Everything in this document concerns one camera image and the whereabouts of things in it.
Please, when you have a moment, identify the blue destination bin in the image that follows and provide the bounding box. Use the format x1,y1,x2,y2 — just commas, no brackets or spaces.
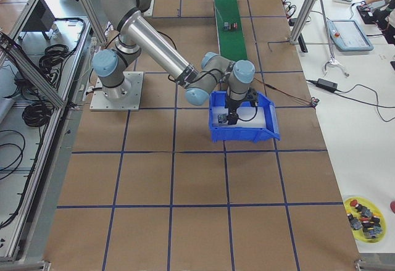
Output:
209,91,281,143

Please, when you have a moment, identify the black power adapter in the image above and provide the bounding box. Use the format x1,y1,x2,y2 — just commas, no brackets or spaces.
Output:
316,78,338,93

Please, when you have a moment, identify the yellow push button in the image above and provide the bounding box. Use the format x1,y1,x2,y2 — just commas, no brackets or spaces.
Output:
217,114,228,125

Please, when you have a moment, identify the teach pendant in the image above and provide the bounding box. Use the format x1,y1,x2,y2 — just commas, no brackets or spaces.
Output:
327,20,374,52

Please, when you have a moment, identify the yellow plate of buttons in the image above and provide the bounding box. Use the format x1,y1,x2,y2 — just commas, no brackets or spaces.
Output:
343,196,387,243

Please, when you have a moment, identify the white foam pad destination bin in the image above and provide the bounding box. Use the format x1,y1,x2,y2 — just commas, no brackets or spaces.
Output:
210,106,267,128

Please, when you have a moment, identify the aluminium frame post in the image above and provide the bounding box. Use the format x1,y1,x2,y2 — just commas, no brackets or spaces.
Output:
289,0,316,44

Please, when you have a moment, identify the red black wire pair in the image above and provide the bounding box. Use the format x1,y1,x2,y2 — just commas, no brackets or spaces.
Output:
252,78,318,109

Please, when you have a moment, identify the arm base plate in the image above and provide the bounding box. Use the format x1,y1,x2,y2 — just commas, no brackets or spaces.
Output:
90,71,144,111

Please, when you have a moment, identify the red push button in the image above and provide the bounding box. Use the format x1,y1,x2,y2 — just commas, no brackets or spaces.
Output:
223,22,238,31

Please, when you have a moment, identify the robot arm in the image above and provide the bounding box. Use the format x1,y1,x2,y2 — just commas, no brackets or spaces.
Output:
93,0,258,125

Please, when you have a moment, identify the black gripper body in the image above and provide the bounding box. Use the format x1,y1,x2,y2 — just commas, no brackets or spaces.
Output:
225,87,258,117

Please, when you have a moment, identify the green conveyor belt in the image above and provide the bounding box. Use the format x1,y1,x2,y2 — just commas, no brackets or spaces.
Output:
214,0,247,61

